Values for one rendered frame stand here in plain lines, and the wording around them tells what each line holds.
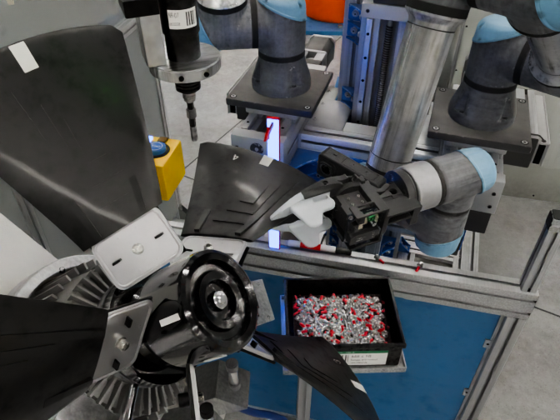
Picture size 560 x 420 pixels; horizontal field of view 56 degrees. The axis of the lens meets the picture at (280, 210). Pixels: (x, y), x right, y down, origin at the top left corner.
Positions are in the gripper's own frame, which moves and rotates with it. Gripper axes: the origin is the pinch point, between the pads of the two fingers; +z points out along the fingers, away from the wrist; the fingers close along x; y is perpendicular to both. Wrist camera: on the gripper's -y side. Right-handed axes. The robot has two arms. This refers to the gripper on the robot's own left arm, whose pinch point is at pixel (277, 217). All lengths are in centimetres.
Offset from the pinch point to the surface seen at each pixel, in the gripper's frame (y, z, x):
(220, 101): -225, -63, 143
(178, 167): -37.2, 5.9, 20.0
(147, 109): -125, -2, 66
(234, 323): 16.5, 12.4, -3.9
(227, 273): 10.5, 11.1, -5.2
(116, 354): 15.7, 25.2, -4.6
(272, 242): -20.3, -9.0, 32.1
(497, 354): 14, -51, 52
